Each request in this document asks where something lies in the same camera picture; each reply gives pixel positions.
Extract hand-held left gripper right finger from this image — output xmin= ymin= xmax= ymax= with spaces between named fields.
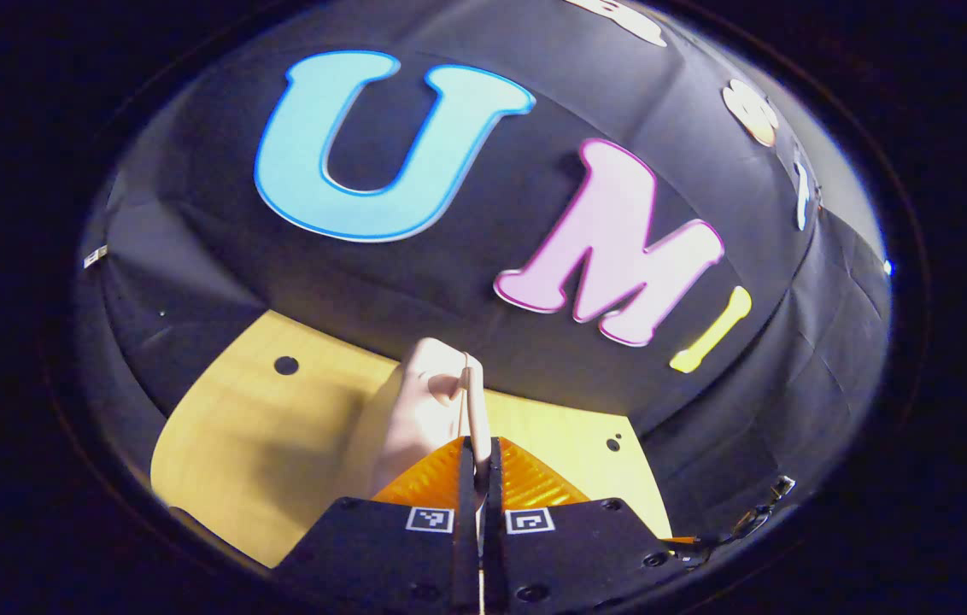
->
xmin=483 ymin=437 xmax=694 ymax=614

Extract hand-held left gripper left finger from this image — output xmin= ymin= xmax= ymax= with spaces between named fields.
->
xmin=274 ymin=436 xmax=481 ymax=615

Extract pink suitcase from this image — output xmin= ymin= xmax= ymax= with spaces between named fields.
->
xmin=338 ymin=337 xmax=493 ymax=501

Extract black backdrop cloth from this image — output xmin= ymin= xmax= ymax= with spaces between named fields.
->
xmin=78 ymin=0 xmax=894 ymax=548

